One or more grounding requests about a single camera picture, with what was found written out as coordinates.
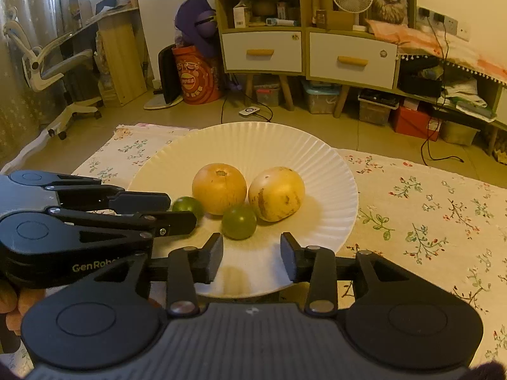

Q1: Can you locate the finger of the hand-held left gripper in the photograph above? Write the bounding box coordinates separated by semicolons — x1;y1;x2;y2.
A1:
45;178;172;212
48;207;197;245

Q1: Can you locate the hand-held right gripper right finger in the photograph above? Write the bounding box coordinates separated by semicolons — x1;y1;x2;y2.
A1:
279;231;413;317

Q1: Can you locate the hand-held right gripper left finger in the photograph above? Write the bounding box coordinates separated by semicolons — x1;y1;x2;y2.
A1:
99;233;224;317

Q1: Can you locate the small green citrus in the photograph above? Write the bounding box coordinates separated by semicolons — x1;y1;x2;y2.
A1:
221;204;258;241
171;196;204;226

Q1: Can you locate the large round yellow fruit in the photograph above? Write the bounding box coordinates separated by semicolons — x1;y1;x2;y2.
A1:
192;163;248;216

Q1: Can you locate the large spotted yellow fruit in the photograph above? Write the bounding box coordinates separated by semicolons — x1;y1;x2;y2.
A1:
248;167;306;223

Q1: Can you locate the white ribbed plate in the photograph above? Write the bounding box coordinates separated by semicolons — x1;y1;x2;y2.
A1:
126;122;359;298

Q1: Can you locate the person's left hand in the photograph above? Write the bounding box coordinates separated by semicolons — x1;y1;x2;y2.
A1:
0;280;46;337

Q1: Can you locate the white oval board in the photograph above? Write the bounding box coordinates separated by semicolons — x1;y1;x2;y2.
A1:
143;96;183;111

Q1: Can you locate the black flat panel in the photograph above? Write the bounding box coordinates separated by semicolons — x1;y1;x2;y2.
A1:
157;43;185;105

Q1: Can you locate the red-orange printed bag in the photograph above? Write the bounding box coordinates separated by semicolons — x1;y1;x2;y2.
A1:
172;45;222;105

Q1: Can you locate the floral tablecloth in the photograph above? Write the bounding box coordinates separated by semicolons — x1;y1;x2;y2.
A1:
8;124;507;377

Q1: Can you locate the wooden desk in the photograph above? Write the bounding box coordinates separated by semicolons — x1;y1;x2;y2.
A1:
63;6;149;107

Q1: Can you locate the white office chair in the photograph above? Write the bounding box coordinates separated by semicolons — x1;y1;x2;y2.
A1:
3;8;104;141

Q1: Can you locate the patterned curtain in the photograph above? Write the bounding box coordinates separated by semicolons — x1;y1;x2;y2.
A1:
0;0;80;159

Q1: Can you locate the clear box with teal lid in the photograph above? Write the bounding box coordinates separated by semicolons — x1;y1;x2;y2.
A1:
303;81;341;115

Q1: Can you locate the clear box with dark lid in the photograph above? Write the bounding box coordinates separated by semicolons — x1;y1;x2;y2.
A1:
358;89;399;126

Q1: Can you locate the purple plush toy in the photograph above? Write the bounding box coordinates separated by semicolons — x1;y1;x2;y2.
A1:
174;0;222;60

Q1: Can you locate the white cabinet drawer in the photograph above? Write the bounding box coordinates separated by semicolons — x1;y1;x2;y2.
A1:
308;32;398;90
221;32;304;74

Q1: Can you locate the plain clear storage box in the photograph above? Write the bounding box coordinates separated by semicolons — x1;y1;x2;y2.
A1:
440;119;478;146

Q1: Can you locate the white carton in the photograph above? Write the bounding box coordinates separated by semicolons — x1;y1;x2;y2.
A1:
233;0;252;28

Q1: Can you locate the black bag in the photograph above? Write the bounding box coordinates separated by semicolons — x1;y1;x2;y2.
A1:
400;61;444;98

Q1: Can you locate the brown round pot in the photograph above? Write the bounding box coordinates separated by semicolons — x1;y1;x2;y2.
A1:
253;2;278;18

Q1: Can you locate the brown lattice object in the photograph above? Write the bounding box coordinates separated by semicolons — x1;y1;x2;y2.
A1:
490;130;507;161

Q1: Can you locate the pile of folded papers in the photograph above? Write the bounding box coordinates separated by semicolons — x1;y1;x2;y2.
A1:
444;79;496;119

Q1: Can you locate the cardboard box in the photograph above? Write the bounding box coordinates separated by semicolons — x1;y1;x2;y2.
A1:
317;8;359;30

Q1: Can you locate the wooden cabinet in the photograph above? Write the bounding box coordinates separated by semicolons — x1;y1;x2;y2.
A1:
210;0;401;119

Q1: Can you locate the pink fringed cloth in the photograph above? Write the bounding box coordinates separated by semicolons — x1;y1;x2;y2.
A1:
366;20;507;86

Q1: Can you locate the low wooden shelf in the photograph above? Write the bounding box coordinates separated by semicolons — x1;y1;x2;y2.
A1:
396;53;507;155

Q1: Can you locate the black cable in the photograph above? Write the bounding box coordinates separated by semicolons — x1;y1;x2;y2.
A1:
419;12;465;166

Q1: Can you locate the white wall outlet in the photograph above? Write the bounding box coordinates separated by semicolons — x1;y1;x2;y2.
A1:
417;6;458;35

